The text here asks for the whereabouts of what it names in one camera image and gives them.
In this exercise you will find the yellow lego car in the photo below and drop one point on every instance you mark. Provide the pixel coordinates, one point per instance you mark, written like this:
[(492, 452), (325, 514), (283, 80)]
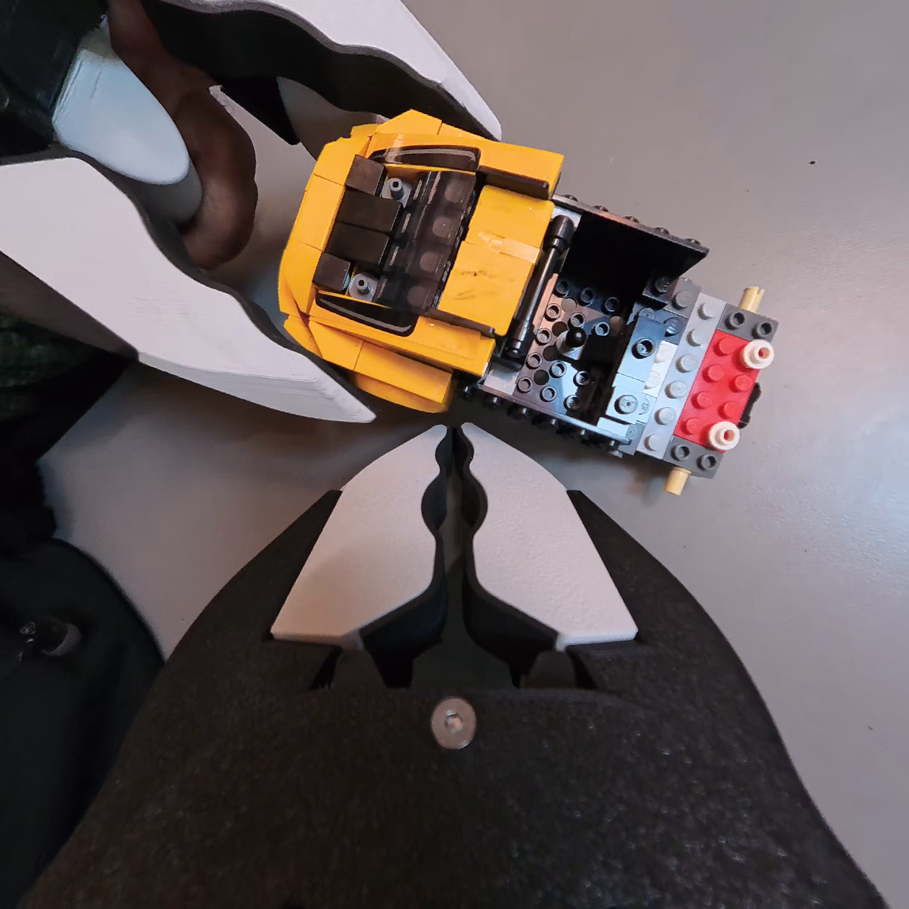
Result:
[(511, 177)]

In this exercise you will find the person's left forearm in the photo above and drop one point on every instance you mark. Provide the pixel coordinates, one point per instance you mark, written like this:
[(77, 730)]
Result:
[(21, 348)]

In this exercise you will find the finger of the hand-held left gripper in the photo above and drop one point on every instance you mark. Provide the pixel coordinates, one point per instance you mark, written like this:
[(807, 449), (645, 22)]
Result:
[(106, 270), (398, 35)]

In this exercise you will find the person's left hand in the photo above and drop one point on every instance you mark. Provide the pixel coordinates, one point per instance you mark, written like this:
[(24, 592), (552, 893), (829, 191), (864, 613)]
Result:
[(227, 192)]

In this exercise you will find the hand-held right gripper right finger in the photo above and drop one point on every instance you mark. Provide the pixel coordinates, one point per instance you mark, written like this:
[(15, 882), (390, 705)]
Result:
[(547, 561)]

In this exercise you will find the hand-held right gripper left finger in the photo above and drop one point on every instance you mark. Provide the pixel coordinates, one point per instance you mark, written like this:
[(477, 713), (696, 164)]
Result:
[(369, 554)]

